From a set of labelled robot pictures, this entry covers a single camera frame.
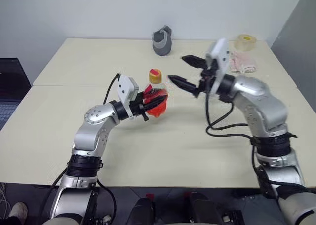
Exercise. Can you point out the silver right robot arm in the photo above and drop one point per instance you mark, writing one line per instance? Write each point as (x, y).
(264, 106)

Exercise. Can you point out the grey cap-shaped object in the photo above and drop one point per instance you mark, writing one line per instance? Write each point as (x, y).
(161, 43)

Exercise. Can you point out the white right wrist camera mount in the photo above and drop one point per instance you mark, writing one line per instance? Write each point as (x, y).
(221, 54)

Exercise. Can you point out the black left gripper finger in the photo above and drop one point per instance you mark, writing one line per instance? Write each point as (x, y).
(155, 102)

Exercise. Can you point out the white shoe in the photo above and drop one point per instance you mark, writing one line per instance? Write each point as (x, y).
(19, 210)

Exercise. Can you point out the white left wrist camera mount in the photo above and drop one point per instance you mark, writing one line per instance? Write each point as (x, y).
(126, 88)

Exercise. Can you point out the white pink crumpled cloth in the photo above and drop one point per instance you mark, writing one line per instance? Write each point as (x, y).
(243, 62)

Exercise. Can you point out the clear tape roll yellow core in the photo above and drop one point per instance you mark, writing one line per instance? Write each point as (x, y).
(245, 42)

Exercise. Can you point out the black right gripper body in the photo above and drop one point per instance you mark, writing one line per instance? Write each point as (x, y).
(207, 78)

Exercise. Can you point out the dark rounded shape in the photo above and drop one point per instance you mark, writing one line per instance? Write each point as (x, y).
(142, 210)
(201, 207)

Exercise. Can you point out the red drink bottle yellow cap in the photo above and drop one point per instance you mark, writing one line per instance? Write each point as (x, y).
(158, 99)

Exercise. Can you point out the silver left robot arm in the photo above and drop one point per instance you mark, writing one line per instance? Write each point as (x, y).
(92, 133)

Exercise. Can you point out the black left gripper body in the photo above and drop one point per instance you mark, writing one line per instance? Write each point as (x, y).
(137, 106)

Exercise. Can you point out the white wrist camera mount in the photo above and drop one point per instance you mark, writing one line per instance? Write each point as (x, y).
(126, 88)
(221, 54)

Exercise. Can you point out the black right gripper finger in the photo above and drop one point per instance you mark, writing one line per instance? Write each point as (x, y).
(193, 61)
(184, 83)

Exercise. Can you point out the black laptop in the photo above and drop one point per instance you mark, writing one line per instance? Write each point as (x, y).
(11, 86)

